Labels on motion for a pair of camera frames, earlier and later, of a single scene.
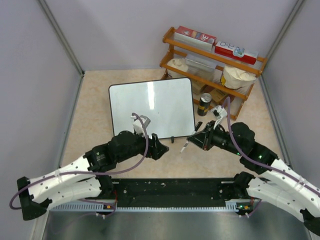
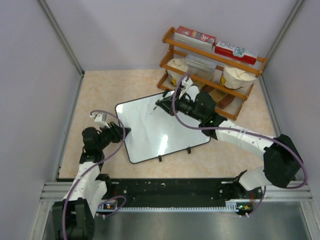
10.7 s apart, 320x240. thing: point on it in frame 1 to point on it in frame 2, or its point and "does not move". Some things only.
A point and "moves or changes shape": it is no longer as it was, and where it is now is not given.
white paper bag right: x=233 y=78 does not move
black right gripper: x=204 y=139 to x=167 y=104
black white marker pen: x=199 y=124 to x=153 y=109
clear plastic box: x=200 y=66 does not move
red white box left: x=193 y=38 does not move
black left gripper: x=155 y=148 to x=116 y=131
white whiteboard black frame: x=168 y=104 moves or changes shape
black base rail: x=170 y=192 does not move
